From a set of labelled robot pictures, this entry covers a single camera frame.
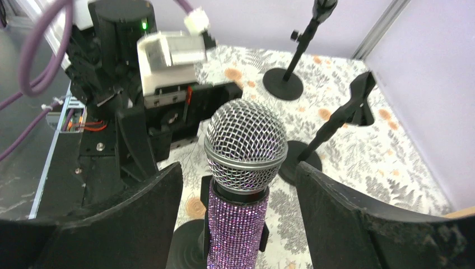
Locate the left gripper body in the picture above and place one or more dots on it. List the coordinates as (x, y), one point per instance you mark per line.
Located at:
(174, 114)

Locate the black mic stand front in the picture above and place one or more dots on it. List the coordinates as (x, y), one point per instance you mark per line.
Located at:
(284, 84)

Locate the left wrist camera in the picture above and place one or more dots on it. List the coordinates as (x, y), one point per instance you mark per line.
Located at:
(168, 59)

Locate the wooden clothes rack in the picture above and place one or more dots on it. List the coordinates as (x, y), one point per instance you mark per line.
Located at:
(461, 213)

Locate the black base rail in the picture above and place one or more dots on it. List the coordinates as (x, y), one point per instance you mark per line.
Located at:
(80, 170)

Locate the floral table mat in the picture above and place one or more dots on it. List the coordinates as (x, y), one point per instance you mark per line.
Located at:
(379, 160)

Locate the black mic stand back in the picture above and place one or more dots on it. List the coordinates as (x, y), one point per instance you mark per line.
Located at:
(189, 245)

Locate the black mic stand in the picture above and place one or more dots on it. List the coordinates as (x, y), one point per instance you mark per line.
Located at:
(355, 112)
(189, 245)
(284, 84)

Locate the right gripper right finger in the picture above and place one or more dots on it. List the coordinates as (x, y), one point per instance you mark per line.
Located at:
(348, 229)

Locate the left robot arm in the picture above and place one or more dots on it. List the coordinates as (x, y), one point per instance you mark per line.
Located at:
(139, 85)

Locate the purple glitter microphone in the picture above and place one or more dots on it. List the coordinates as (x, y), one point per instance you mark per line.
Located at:
(245, 145)

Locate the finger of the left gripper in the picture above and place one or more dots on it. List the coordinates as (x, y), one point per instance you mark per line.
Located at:
(133, 151)

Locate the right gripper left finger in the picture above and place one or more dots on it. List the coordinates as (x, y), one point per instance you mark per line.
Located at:
(132, 229)

